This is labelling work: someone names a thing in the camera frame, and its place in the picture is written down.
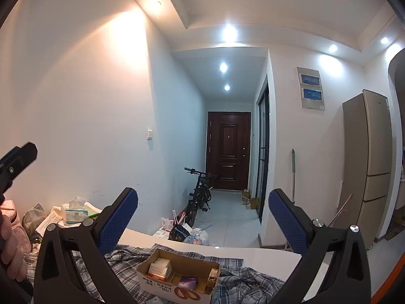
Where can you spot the grey mop handle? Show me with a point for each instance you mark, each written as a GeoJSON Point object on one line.
{"type": "Point", "coordinates": [293, 156]}

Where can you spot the black framed glass door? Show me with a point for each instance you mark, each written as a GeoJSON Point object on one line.
{"type": "Point", "coordinates": [263, 153]}

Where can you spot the person's left hand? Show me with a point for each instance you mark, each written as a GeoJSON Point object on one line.
{"type": "Point", "coordinates": [11, 256]}

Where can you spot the white tissue pack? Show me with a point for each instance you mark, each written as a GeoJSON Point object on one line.
{"type": "Point", "coordinates": [74, 211]}

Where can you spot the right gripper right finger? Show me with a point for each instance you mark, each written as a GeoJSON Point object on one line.
{"type": "Point", "coordinates": [347, 278]}

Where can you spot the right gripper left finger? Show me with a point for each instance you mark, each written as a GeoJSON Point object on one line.
{"type": "Point", "coordinates": [115, 223]}

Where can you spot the cardboard boxes on floor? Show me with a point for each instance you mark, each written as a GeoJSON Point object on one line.
{"type": "Point", "coordinates": [249, 200]}

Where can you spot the beige refrigerator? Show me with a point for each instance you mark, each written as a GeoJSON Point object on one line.
{"type": "Point", "coordinates": [367, 165]}

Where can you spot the grey zip bag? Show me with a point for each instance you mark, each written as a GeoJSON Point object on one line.
{"type": "Point", "coordinates": [33, 218]}

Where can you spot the black bicycle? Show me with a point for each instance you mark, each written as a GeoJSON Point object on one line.
{"type": "Point", "coordinates": [200, 196]}

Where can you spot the open cardboard box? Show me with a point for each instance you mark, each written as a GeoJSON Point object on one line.
{"type": "Point", "coordinates": [186, 284]}

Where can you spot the white pink label box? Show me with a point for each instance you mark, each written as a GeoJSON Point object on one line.
{"type": "Point", "coordinates": [160, 269]}

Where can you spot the blue plaid shirt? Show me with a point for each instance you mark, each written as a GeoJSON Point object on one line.
{"type": "Point", "coordinates": [127, 274]}

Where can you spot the white wall switch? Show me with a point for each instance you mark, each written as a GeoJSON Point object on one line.
{"type": "Point", "coordinates": [150, 133]}

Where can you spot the wall electrical panel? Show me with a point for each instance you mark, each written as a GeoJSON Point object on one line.
{"type": "Point", "coordinates": [311, 89]}

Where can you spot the pink cartoon bag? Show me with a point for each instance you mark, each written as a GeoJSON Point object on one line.
{"type": "Point", "coordinates": [8, 209]}

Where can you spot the red dustpan with handle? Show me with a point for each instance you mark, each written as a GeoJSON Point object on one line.
{"type": "Point", "coordinates": [340, 210]}

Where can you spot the dark brown entrance door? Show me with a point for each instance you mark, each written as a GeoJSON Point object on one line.
{"type": "Point", "coordinates": [228, 149]}

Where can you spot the clear blue-tied garbage bag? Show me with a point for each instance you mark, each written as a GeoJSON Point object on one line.
{"type": "Point", "coordinates": [198, 236]}

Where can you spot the black garbage bag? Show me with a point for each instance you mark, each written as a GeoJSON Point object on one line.
{"type": "Point", "coordinates": [178, 233]}

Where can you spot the gold blue small box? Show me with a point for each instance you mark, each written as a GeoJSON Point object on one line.
{"type": "Point", "coordinates": [212, 278]}

